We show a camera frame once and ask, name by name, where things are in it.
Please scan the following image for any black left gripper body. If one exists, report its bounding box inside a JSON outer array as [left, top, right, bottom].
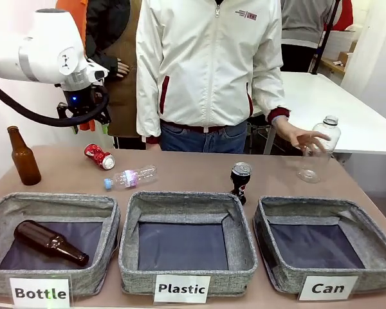
[[62, 84, 111, 122]]

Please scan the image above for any crushed red can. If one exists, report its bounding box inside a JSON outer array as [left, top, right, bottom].
[[84, 143, 116, 171]]

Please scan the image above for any small blue-capped plastic bottle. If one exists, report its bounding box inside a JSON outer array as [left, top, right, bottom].
[[103, 164, 158, 192]]

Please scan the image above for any brown glass bottle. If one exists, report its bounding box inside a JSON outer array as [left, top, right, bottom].
[[6, 125, 42, 187], [13, 220, 90, 267]]

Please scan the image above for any crushed black Pepsi can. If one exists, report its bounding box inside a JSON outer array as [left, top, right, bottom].
[[230, 162, 253, 206]]

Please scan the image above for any large clear plastic bottle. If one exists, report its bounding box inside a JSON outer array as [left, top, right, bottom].
[[295, 115, 342, 184]]

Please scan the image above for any grey basket labelled Bottle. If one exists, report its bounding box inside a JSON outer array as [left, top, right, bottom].
[[0, 192, 122, 299]]

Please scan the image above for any grey basket labelled Plastic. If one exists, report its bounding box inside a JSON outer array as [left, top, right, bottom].
[[118, 190, 259, 295]]

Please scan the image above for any white Can label card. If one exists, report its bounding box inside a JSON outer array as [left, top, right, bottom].
[[298, 276, 358, 302]]

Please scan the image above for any grey basket labelled Can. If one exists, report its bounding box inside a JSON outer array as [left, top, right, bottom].
[[253, 195, 386, 295]]

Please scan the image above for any apron person's hand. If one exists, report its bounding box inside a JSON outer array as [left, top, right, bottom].
[[115, 57, 131, 78]]

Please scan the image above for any person's left hand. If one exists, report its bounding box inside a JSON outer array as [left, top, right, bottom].
[[271, 115, 332, 157]]

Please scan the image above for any person in brown apron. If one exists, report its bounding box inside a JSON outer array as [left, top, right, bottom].
[[85, 0, 147, 151]]

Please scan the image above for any person in orange jacket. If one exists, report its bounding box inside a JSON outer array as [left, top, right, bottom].
[[55, 0, 96, 131]]

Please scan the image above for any person in white jacket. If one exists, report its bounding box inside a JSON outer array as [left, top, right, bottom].
[[135, 0, 292, 154]]

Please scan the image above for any white Bottle label card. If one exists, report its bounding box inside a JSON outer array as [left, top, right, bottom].
[[8, 277, 71, 308]]

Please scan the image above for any white Plastic label card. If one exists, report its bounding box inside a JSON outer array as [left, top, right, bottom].
[[153, 275, 212, 304]]

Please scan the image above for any person in grey jacket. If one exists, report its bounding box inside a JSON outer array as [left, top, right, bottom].
[[280, 0, 334, 72]]

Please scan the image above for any black tripod pole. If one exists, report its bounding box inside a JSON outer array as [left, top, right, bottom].
[[310, 0, 342, 75]]

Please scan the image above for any small cardboard box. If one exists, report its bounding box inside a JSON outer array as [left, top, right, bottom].
[[336, 50, 351, 67]]

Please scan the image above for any stack of white boxes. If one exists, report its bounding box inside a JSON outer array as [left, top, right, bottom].
[[323, 25, 358, 62]]

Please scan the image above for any person in red jacket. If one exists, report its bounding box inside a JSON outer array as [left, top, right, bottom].
[[334, 0, 354, 30]]

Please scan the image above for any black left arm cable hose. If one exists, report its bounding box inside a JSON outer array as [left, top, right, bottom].
[[0, 77, 111, 128]]

